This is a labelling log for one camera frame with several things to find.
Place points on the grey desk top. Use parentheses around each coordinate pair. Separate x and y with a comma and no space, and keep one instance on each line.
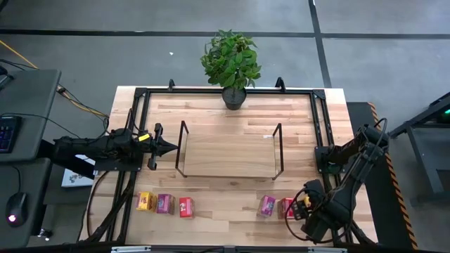
(31,105)
(31,211)

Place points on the shiny desk caster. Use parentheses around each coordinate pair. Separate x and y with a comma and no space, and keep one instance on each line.
(45,233)

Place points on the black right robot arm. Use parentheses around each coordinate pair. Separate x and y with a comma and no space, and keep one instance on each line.
(351,175)

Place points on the black mat with hazard stripe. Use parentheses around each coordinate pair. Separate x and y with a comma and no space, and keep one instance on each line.
(379,211)

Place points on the green plant in black pot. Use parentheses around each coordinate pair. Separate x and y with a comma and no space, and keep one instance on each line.
(230,63)

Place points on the black aluminium rig frame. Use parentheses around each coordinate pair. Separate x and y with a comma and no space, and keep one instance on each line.
(175,91)

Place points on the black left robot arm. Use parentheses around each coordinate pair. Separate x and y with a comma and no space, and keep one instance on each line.
(88,147)

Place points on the silver aluminium bracket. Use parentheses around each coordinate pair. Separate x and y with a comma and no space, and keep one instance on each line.
(130,249)
(327,250)

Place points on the black desk device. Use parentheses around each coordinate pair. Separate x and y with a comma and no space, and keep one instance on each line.
(4,79)

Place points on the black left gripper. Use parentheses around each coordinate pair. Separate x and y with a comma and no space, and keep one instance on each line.
(149,147)

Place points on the black metal stand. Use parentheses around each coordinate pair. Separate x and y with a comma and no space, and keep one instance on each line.
(423,158)

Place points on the red Froot Loops cereal box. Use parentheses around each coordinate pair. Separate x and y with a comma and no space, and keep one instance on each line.
(284,207)
(186,207)

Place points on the black backlit keyboard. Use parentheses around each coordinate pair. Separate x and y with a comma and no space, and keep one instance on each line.
(8,135)

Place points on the wooden shelf with black frame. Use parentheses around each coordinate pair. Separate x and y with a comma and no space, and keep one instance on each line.
(228,158)

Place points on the white printed box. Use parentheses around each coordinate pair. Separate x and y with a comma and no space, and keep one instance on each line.
(75,179)

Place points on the black device with green light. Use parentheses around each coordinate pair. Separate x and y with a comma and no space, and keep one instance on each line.
(444,116)

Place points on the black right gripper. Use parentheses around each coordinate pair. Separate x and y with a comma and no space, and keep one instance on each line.
(318,218)

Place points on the black computer mouse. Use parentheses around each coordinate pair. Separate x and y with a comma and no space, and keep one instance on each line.
(17,207)

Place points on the purple cereal box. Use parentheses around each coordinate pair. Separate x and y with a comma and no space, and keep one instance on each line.
(165,204)
(266,205)

